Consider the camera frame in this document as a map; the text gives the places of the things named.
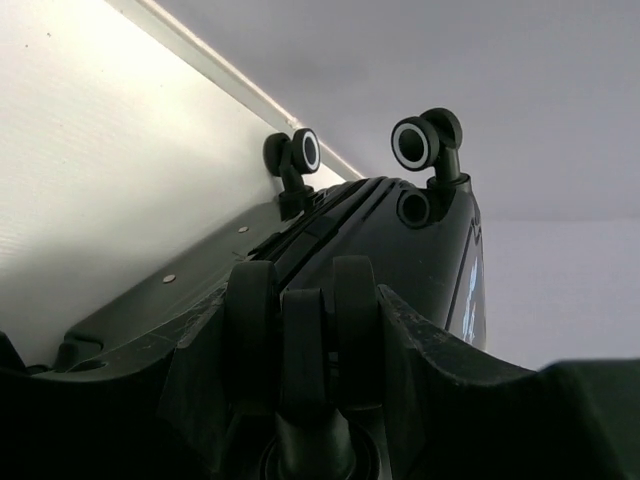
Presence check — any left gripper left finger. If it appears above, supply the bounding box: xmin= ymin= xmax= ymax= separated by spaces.
xmin=1 ymin=288 xmax=229 ymax=479

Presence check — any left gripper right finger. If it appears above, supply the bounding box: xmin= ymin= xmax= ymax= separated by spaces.
xmin=380 ymin=286 xmax=639 ymax=479

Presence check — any small black kids suitcase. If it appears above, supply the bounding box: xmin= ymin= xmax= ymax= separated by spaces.
xmin=50 ymin=108 xmax=485 ymax=479

